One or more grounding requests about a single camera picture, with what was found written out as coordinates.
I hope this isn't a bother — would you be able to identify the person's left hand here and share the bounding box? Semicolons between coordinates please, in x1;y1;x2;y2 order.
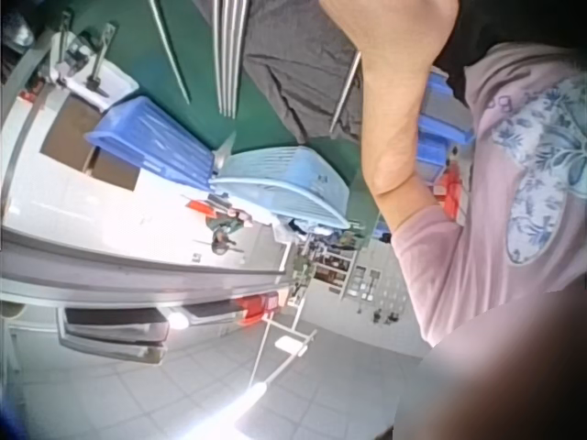
318;0;460;68

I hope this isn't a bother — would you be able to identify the thin metal rod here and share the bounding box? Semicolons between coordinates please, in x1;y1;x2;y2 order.
232;0;251;118
227;0;239;119
221;0;232;118
212;0;226;116
328;50;363;135
149;0;192;105

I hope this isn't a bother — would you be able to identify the dark grey cloth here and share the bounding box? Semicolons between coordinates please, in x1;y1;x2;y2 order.
192;0;366;144

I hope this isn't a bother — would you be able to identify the stack of blue plastic bins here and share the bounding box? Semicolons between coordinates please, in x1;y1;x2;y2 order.
415;68;476;184

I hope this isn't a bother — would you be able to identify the red plastic box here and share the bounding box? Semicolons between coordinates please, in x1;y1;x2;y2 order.
434;163;465;217

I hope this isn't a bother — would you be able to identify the light blue plastic basket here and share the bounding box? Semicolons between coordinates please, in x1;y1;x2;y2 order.
208;145;353;230

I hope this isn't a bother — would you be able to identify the green table mat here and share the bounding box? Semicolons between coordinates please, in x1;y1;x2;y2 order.
68;0;382;230

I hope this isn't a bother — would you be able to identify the pointed metal plate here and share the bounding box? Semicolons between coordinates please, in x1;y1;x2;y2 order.
213;131;238;176

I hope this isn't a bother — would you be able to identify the background shelf rack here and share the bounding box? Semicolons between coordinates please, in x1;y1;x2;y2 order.
291;226;412;317

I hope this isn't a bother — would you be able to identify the dark blue plastic crate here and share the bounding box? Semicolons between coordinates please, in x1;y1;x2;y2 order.
83;94;217;192

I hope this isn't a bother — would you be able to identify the white machine with metal brackets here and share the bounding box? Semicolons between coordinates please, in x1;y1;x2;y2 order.
43;12;139;112

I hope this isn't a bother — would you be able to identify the red container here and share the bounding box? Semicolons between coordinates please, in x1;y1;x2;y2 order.
235;291;281;325

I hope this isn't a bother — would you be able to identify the brown cardboard box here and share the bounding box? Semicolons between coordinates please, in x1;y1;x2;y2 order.
39;93;141;192

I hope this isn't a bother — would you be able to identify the white metal stand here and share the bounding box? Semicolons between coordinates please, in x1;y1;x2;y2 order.
246;315;319;391

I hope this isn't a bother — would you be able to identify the grey plastic tray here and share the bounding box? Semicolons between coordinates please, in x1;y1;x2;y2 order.
56;305;172;367

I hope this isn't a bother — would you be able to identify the grey metal frame beam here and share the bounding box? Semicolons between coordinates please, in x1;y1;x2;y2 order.
0;224;294;303

